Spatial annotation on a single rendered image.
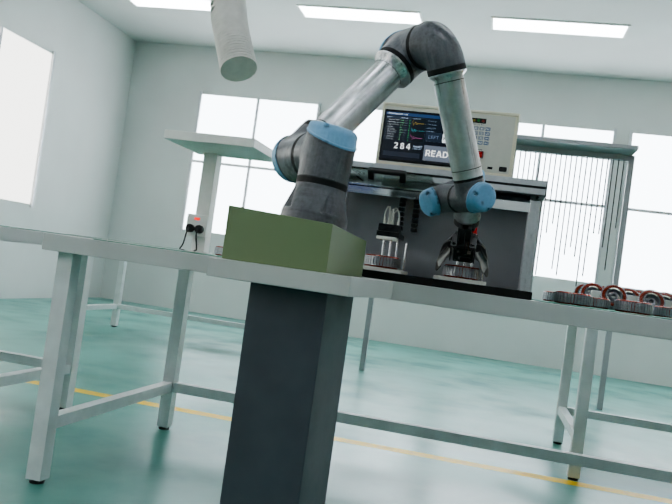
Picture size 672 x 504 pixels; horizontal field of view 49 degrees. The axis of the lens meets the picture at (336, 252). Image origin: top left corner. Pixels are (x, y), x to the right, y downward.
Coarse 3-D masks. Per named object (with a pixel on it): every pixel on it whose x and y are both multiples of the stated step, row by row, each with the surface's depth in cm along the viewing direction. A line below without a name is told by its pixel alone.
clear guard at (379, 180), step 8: (352, 168) 219; (360, 168) 219; (352, 176) 216; (360, 176) 216; (376, 176) 216; (384, 176) 216; (392, 176) 215; (408, 176) 215; (416, 176) 215; (424, 176) 215; (352, 184) 214; (360, 184) 213; (368, 184) 213; (376, 184) 213; (384, 184) 213; (392, 184) 213; (400, 184) 212; (408, 184) 212; (416, 184) 212; (424, 184) 212; (432, 184) 231
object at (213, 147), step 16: (192, 144) 294; (208, 144) 288; (224, 144) 282; (240, 144) 281; (256, 144) 282; (208, 160) 312; (256, 160) 316; (208, 176) 312; (208, 192) 311; (208, 208) 311; (192, 224) 307; (208, 224) 308; (192, 240) 312; (208, 240) 314
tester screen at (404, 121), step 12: (396, 120) 241; (408, 120) 240; (420, 120) 239; (432, 120) 239; (384, 132) 242; (396, 132) 241; (408, 132) 240; (420, 132) 239; (432, 132) 238; (384, 144) 241; (420, 144) 239; (432, 144) 238; (444, 144) 237; (384, 156) 241; (396, 156) 240; (420, 156) 239
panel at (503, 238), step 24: (360, 216) 254; (408, 216) 251; (504, 216) 244; (408, 240) 250; (432, 240) 249; (480, 240) 246; (504, 240) 244; (408, 264) 250; (432, 264) 248; (504, 264) 244
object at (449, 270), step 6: (450, 264) 219; (444, 270) 220; (450, 270) 218; (456, 270) 217; (462, 270) 217; (468, 270) 216; (474, 270) 217; (480, 270) 219; (450, 276) 218; (456, 276) 217; (462, 276) 216; (468, 276) 216; (474, 276) 217
